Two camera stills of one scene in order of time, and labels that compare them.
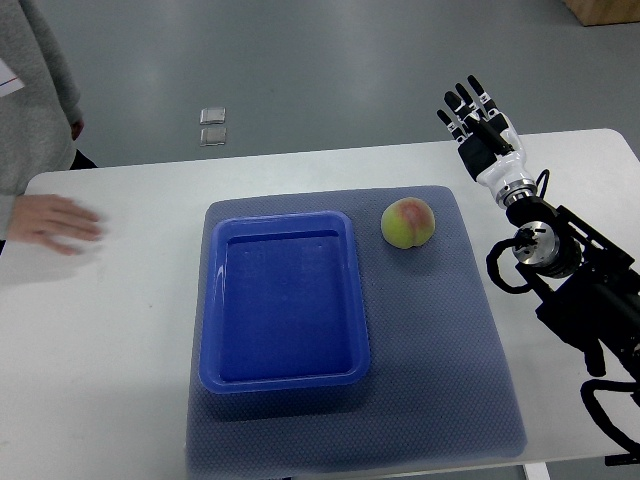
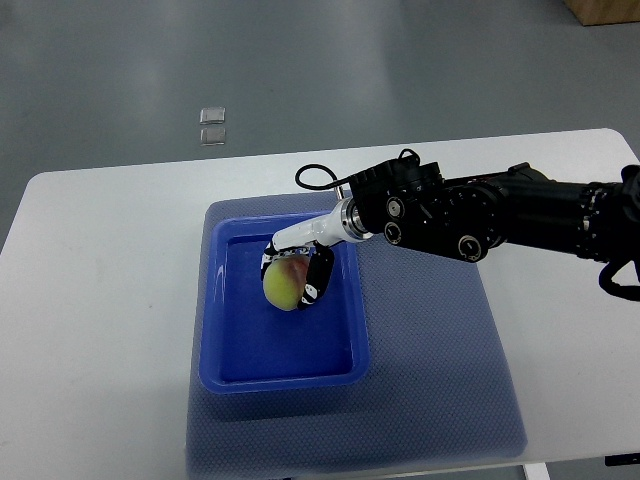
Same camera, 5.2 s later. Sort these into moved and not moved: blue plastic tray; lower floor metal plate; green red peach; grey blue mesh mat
Moved: green red peach
Not moved: lower floor metal plate; blue plastic tray; grey blue mesh mat
